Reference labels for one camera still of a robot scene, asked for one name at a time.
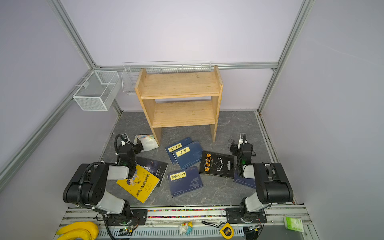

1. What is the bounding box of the black book gold title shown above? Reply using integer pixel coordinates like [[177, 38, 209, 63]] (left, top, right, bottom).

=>
[[199, 151, 235, 179]]

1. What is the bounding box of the yellow cartoon cover book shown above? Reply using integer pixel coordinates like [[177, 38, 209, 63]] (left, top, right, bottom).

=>
[[117, 165, 160, 203]]

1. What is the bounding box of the dark wolf cover book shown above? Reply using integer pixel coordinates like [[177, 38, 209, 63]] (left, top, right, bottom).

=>
[[137, 157, 168, 188]]

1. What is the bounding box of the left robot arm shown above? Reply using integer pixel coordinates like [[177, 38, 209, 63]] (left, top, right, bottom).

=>
[[63, 134, 144, 225]]

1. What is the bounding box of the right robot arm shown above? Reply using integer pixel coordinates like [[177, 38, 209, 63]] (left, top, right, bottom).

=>
[[230, 140, 294, 223]]

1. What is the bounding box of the white tissue pack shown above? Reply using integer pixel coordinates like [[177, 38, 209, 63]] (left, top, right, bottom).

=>
[[134, 135, 159, 152]]

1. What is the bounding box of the blue folder right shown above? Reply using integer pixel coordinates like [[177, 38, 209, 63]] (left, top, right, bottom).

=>
[[234, 171, 256, 189]]

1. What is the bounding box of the blue folder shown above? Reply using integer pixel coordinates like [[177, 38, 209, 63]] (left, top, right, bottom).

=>
[[173, 142, 203, 170], [166, 137, 192, 165], [234, 171, 256, 189], [168, 166, 204, 198]]

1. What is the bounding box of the blue folder rear left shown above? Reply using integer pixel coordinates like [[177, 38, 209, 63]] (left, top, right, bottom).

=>
[[166, 137, 192, 165]]

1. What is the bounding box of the blue folder centre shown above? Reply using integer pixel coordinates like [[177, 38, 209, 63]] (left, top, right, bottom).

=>
[[173, 142, 203, 170]]

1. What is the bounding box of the blue folder front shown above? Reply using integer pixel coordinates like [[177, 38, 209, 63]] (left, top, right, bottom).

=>
[[168, 166, 204, 198]]

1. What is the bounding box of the wooden two-tier shelf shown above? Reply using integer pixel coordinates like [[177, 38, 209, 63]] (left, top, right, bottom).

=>
[[135, 66, 224, 144]]

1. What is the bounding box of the white mesh box basket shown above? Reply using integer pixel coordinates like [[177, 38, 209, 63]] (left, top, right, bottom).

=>
[[73, 71, 122, 112]]

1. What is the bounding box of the yellow tape measure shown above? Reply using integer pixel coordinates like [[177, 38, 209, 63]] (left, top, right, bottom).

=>
[[220, 223, 234, 240]]

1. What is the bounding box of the yellow banana toy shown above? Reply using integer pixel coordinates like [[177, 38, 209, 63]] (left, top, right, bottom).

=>
[[56, 222, 99, 240]]

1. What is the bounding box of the green white small box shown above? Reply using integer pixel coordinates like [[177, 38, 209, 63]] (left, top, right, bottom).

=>
[[284, 217, 305, 233]]

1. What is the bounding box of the small colourful toy figure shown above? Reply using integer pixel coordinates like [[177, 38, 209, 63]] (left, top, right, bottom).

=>
[[179, 221, 194, 235]]

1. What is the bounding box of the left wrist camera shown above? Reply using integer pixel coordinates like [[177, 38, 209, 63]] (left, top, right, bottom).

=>
[[120, 134, 131, 145]]

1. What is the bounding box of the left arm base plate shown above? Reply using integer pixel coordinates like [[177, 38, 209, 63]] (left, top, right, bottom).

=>
[[106, 209, 148, 227]]

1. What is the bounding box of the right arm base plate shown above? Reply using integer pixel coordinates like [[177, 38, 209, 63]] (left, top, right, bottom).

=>
[[224, 207, 267, 224]]

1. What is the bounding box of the aluminium rail with cable duct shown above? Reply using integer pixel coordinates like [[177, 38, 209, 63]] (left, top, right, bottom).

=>
[[59, 204, 319, 240]]

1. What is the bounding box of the white wire rack basket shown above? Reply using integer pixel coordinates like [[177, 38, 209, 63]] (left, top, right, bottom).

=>
[[121, 61, 214, 94]]

